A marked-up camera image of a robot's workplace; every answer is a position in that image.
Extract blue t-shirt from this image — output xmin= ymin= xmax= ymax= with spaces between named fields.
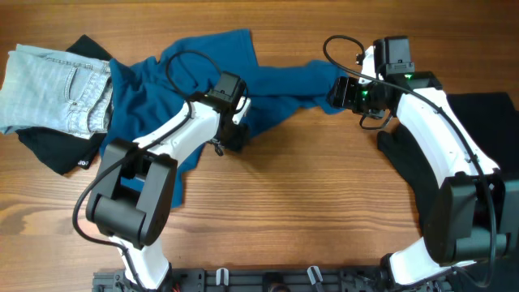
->
xmin=99 ymin=28 xmax=350 ymax=209

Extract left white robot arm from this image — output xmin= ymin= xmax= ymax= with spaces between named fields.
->
xmin=83 ymin=71 xmax=251 ymax=291

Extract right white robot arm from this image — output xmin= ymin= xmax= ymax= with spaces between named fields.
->
xmin=328 ymin=36 xmax=518 ymax=291

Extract black garment right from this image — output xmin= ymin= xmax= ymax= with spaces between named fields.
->
xmin=376 ymin=92 xmax=518 ymax=227

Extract black folded garment left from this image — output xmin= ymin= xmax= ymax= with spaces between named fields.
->
xmin=16 ymin=35 xmax=112 ymax=175

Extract light blue folded jeans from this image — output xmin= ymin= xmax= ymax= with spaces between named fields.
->
xmin=1 ymin=44 xmax=113 ymax=140

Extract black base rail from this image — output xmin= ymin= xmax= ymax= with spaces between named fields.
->
xmin=92 ymin=265 xmax=390 ymax=292

